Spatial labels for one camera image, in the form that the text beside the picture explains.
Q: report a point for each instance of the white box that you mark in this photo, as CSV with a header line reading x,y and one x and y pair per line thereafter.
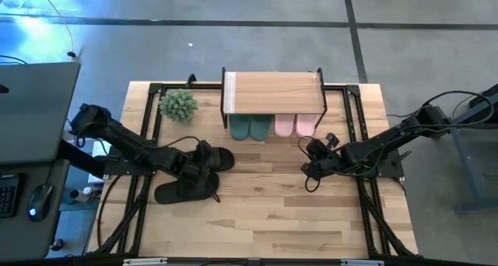
x,y
95,178

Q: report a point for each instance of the pink slide sandal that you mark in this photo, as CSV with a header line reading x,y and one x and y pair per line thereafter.
x,y
306,128
284,128

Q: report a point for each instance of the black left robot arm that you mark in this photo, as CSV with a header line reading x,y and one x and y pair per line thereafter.
x,y
128,145

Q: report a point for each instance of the black table edge rail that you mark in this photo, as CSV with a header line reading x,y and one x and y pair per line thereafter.
x,y
249,263

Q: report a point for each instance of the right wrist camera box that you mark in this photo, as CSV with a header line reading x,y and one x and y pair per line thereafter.
x,y
332,140

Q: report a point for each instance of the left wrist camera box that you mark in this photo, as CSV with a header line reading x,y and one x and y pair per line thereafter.
x,y
203,148

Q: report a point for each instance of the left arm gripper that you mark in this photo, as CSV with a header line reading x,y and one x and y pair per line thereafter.
x,y
196,176

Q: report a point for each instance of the small white bottle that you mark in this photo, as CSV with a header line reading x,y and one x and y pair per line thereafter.
x,y
79,196

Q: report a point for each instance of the dark desk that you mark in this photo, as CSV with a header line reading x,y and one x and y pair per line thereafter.
x,y
23,239

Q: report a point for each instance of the black computer mouse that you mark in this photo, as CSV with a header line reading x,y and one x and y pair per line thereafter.
x,y
39,201

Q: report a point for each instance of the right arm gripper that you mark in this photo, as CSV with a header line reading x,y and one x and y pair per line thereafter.
x,y
335,161

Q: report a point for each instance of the wooden table with black frame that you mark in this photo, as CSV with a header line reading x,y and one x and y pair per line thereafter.
x,y
155,88

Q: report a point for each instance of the green potted plant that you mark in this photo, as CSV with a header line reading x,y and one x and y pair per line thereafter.
x,y
178,104

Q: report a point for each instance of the wooden shelf black metal frame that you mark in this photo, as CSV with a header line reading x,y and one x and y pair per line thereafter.
x,y
272,93

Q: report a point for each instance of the black round caster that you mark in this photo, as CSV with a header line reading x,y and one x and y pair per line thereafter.
x,y
57,245

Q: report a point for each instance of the grey metal side table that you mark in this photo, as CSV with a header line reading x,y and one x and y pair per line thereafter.
x,y
472,116

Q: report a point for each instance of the black slide sandal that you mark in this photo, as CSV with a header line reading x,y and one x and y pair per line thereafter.
x,y
229,159
169,192

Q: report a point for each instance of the black keyboard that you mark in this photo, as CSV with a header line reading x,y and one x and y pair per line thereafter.
x,y
7,198

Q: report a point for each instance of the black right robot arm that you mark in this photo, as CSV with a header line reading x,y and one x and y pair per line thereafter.
x,y
389,139

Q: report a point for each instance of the silver bracket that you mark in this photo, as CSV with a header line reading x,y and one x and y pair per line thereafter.
x,y
362,263
144,261

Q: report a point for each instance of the green slide sandal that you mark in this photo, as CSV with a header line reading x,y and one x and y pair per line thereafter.
x,y
239,130
260,130

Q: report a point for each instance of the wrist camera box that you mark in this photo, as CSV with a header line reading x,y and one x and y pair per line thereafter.
x,y
203,148
332,140

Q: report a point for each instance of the black clamp knob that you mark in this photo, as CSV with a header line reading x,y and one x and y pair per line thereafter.
x,y
191,80

